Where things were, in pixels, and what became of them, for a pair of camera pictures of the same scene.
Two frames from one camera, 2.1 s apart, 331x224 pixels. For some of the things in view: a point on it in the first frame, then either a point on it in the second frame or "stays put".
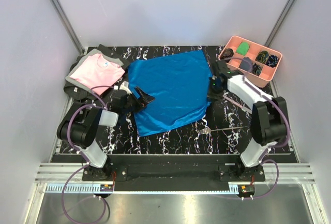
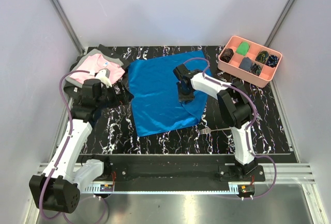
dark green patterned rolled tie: x=256 y=69 stays put
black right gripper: x=212 y=96 -> x=187 y=99
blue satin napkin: x=179 y=83 stays put
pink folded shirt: x=97 y=70 stays put
